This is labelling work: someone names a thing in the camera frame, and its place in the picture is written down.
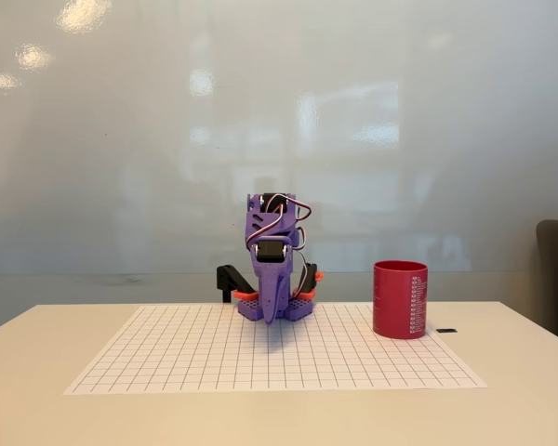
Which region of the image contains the black and orange table clamp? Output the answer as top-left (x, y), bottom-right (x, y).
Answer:
top-left (299, 262), bottom-right (326, 299)
top-left (216, 263), bottom-right (262, 304)

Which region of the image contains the dark grey chair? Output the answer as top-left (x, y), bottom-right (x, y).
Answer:
top-left (536, 216), bottom-right (558, 348)

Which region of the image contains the thin servo cable along arm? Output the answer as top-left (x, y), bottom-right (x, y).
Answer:
top-left (293, 225), bottom-right (313, 301)

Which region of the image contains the red white black servo cable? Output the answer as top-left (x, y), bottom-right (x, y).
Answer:
top-left (244, 194), bottom-right (314, 252)

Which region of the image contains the white grid paper mat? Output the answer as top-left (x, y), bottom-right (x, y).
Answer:
top-left (63, 304), bottom-right (488, 396)

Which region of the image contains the red cup with white print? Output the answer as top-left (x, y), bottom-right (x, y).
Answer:
top-left (371, 259), bottom-right (430, 342)

